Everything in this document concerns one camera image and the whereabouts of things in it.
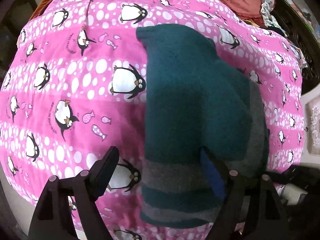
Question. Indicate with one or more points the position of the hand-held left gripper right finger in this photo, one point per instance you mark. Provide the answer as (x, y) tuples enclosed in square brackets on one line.
[(212, 175)]

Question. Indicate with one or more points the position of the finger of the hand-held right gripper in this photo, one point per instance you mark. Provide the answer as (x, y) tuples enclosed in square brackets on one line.
[(295, 176)]

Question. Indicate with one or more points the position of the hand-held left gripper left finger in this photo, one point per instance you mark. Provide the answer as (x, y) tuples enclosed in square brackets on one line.
[(105, 172)]

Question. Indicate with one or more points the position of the teal knit sweater grey stripes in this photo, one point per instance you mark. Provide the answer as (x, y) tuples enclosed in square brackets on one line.
[(190, 105)]

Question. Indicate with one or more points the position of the white lace cloth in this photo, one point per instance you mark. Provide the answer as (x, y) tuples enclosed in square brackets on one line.
[(313, 125)]

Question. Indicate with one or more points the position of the pink penguin print blanket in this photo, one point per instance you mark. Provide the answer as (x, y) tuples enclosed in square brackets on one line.
[(75, 92)]

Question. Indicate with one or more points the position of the dark wooden headboard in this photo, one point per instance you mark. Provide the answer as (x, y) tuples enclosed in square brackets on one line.
[(300, 42)]

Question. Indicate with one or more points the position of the floral ruffled pillow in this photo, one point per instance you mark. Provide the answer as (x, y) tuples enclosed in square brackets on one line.
[(268, 2)]

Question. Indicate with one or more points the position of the red yellow patterned quilt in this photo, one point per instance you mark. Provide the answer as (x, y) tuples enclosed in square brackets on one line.
[(41, 7)]

